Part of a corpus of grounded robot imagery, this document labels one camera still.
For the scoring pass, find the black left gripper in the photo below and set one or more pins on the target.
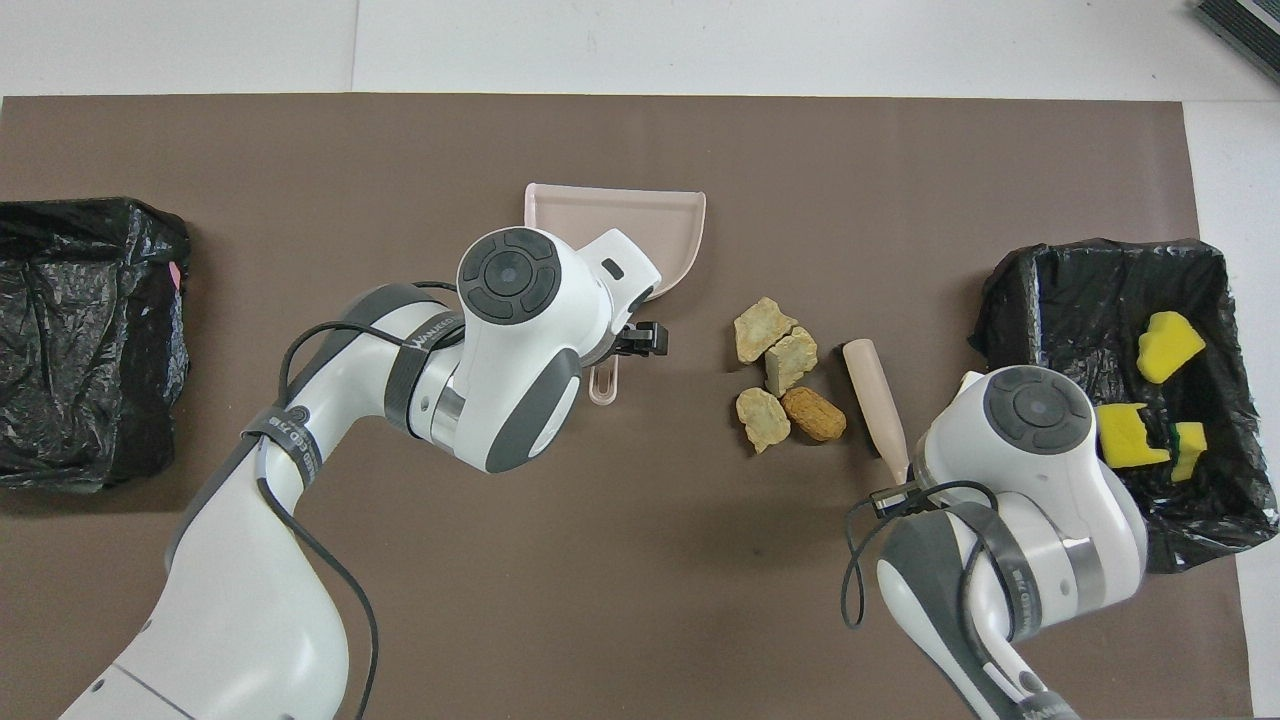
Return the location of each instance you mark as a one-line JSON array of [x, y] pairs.
[[642, 339]]

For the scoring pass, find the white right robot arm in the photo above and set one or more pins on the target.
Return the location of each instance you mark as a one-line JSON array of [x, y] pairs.
[[1030, 480]]

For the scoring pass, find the beige plastic dustpan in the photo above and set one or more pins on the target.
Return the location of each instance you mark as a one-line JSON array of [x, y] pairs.
[[640, 215]]

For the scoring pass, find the orange brown foam chunk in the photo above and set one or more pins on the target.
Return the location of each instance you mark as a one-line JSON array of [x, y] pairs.
[[813, 414]]

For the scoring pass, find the black bag lined bin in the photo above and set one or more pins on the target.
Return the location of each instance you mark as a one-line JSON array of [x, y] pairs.
[[90, 330], [1080, 300]]

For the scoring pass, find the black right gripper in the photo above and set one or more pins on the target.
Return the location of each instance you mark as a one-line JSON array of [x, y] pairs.
[[892, 498]]

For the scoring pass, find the beige hand brush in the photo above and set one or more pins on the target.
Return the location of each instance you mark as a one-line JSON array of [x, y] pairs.
[[875, 400]]

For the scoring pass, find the dark grey ribbed device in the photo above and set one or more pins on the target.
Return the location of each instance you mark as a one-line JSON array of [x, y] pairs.
[[1245, 30]]

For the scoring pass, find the pale beige foam chunk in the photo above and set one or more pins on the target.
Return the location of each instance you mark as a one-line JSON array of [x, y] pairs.
[[790, 360], [763, 330], [762, 418]]

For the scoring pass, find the brown table mat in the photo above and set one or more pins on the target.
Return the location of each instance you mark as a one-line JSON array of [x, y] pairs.
[[640, 600]]

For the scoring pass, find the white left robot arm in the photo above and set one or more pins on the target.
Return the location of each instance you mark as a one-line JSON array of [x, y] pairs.
[[500, 350]]

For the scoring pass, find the yellow sponge piece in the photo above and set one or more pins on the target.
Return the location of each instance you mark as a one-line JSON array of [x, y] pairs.
[[1190, 448], [1168, 345], [1128, 435]]

